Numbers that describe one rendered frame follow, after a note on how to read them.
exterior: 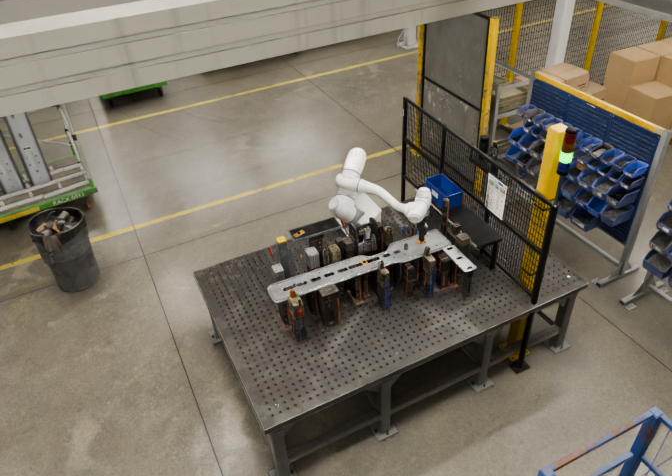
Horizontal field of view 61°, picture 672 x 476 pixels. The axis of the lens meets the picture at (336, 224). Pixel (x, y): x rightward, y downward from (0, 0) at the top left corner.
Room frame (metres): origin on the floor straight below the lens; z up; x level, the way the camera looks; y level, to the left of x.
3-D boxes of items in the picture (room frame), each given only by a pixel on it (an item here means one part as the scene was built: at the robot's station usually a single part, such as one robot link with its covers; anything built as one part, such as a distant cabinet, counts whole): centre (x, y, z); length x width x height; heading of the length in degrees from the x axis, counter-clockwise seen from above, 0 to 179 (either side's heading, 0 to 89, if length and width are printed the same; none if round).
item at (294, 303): (2.67, 0.29, 0.88); 0.15 x 0.11 x 0.36; 22
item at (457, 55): (5.73, -1.34, 1.00); 1.34 x 0.14 x 2.00; 24
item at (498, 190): (3.35, -1.17, 1.30); 0.23 x 0.02 x 0.31; 22
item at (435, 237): (3.04, -0.17, 1.00); 1.38 x 0.22 x 0.02; 112
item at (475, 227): (3.58, -0.94, 1.02); 0.90 x 0.22 x 0.03; 22
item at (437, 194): (3.76, -0.87, 1.10); 0.30 x 0.17 x 0.13; 23
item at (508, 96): (5.85, -1.72, 0.65); 1.00 x 0.50 x 1.30; 24
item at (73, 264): (4.23, 2.54, 0.36); 0.54 x 0.50 x 0.73; 24
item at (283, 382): (3.22, -0.34, 0.68); 2.56 x 1.61 x 0.04; 114
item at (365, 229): (3.29, -0.20, 0.94); 0.18 x 0.13 x 0.49; 112
